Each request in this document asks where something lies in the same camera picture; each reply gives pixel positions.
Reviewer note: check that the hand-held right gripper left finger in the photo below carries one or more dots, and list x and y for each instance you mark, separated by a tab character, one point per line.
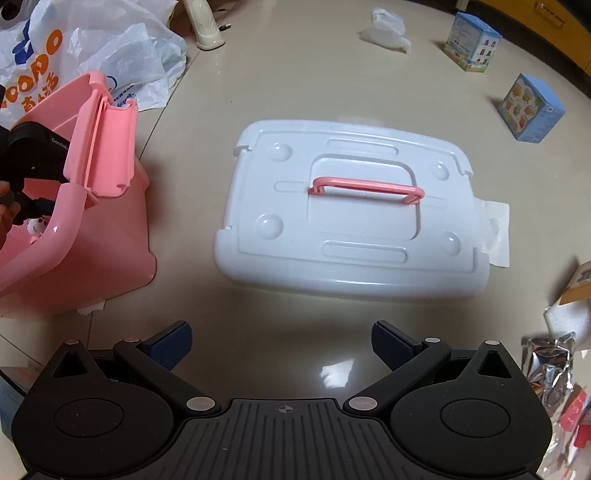
168	347

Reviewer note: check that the blue printed carton box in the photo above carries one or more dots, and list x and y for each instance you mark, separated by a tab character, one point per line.
531	108
473	41

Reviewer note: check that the white crumpled plastic bag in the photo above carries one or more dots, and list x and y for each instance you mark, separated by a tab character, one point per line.
147	64

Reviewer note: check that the person's left hand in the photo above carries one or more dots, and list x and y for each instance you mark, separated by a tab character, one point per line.
6	217

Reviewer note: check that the red plastic packet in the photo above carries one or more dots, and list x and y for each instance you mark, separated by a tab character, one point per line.
575	424

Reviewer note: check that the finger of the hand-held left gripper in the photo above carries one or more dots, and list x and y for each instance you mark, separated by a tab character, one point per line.
42	204

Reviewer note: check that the brown cardboard box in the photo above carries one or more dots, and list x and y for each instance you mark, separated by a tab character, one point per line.
578	281

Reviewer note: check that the white printed plastic bag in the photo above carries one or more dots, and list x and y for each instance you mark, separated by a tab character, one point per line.
41	46

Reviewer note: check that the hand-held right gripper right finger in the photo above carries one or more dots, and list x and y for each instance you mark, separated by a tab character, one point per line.
396	347

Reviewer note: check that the pink plastic storage box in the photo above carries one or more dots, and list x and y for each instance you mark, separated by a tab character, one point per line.
106	221

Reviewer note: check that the white paper sheet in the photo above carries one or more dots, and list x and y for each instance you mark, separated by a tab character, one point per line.
499	230

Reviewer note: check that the small white toy figure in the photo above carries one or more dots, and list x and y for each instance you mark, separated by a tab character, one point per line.
38	227

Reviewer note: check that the silver foil bag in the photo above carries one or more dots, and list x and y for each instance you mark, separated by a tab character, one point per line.
549	369

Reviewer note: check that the cream plastic stand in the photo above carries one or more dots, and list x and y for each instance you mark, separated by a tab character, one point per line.
207	27

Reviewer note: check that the clear crumpled plastic bag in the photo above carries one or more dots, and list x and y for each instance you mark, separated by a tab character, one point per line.
387	30

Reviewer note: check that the yellow cabinet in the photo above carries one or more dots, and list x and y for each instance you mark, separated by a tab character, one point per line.
545	21

